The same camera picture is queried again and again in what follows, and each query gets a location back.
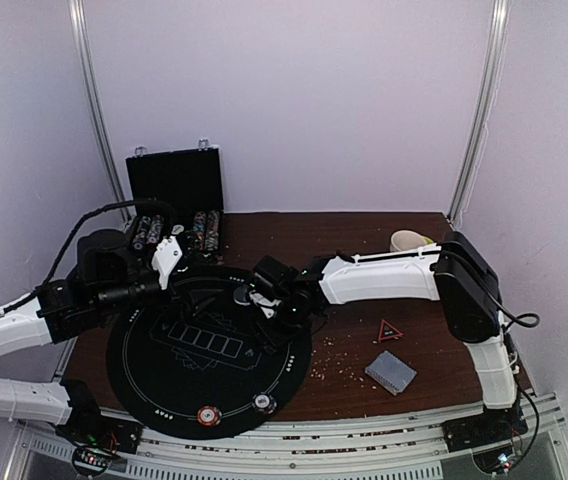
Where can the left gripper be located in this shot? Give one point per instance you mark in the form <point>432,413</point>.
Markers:
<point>197,298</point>

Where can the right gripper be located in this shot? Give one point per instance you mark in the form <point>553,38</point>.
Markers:
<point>255,298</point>

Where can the red poker chip stack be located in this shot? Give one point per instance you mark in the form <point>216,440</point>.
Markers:
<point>208,416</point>

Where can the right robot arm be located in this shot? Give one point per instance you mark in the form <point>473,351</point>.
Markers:
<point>452,273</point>

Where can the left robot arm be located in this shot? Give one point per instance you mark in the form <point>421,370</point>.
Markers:
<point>47,316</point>

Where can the black round poker mat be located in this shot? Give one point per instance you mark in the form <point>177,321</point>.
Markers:
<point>163,369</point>

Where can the black white poker chip stack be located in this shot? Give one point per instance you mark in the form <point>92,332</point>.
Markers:
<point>264,403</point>

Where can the black poker chip case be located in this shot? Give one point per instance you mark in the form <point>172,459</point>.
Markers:
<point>191,182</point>

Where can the red triangle all-in marker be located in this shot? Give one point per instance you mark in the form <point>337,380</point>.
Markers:
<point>388,332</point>

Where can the grey ridged card holder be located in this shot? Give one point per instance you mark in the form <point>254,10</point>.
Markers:
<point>391,373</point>

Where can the white floral ceramic mug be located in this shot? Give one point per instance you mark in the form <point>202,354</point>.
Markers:
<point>404,240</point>

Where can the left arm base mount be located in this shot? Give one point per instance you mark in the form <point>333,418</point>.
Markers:
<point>109,434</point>

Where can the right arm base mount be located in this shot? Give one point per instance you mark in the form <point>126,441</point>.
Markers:
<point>480,430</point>

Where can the right aluminium frame post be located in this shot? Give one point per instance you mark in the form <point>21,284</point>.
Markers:
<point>479,127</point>

